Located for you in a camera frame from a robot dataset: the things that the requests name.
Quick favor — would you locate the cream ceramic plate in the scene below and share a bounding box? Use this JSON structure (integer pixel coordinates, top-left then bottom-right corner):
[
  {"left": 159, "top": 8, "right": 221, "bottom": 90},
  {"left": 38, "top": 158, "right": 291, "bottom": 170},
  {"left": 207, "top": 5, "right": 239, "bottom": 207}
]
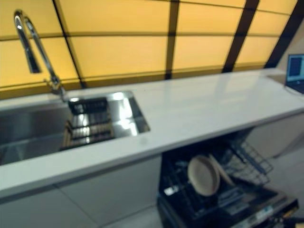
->
[
  {"left": 209, "top": 153, "right": 235, "bottom": 186},
  {"left": 187, "top": 155, "right": 221, "bottom": 197}
]

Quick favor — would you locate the white cabinet door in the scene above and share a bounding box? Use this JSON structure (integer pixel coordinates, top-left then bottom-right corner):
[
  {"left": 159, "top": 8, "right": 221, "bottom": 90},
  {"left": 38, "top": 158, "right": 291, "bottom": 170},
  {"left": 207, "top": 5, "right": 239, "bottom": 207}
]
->
[
  {"left": 0, "top": 185, "right": 98, "bottom": 228},
  {"left": 56, "top": 155, "right": 163, "bottom": 228},
  {"left": 246, "top": 110, "right": 304, "bottom": 159}
]

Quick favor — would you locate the black built-in dishwasher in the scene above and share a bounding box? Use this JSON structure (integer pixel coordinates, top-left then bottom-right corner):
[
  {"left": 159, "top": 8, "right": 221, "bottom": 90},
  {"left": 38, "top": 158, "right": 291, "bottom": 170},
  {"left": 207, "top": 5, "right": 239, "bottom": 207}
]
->
[{"left": 156, "top": 128, "right": 300, "bottom": 228}]

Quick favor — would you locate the chrome kitchen faucet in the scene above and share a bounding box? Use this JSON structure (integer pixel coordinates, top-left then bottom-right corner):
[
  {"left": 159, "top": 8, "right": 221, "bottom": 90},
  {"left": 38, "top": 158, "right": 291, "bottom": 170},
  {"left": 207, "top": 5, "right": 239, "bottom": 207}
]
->
[{"left": 13, "top": 9, "right": 70, "bottom": 103}]

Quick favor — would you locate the black wire dishwasher rack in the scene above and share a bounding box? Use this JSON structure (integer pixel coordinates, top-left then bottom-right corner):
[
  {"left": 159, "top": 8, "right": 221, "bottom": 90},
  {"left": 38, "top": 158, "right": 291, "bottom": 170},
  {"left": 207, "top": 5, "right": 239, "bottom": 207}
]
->
[{"left": 161, "top": 134, "right": 274, "bottom": 220}]

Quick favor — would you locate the black sink drying rack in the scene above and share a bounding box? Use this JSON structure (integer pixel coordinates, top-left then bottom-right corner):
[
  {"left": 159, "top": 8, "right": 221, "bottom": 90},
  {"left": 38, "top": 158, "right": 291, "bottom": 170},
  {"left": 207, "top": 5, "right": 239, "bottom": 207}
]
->
[{"left": 59, "top": 96, "right": 115, "bottom": 151}]

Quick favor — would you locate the open dark laptop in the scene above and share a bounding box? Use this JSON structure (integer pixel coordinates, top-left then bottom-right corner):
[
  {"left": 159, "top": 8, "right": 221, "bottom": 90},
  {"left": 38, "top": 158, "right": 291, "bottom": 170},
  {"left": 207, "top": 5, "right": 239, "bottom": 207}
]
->
[{"left": 284, "top": 54, "right": 304, "bottom": 94}]

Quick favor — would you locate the stainless steel sink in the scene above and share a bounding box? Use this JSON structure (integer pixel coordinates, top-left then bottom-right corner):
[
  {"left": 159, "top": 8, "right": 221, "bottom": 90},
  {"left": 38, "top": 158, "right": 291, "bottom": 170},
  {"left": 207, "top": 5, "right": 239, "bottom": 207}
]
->
[{"left": 0, "top": 91, "right": 151, "bottom": 166}]

